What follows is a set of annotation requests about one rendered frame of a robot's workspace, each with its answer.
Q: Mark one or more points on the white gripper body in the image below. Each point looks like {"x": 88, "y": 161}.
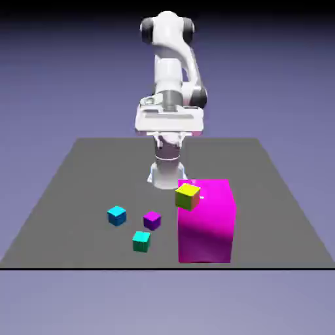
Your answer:
{"x": 169, "y": 121}

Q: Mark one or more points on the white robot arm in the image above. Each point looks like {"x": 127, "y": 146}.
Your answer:
{"x": 167, "y": 39}

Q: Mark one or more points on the small yellow cube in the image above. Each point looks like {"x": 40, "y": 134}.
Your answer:
{"x": 186, "y": 197}

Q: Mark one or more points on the small purple cube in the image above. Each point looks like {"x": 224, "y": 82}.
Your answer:
{"x": 152, "y": 220}

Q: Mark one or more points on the small blue cube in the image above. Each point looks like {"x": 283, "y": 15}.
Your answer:
{"x": 116, "y": 215}

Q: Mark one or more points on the small teal cube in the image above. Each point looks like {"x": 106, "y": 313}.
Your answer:
{"x": 141, "y": 241}

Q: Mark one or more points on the large magenta box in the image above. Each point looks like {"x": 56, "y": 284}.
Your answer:
{"x": 209, "y": 225}

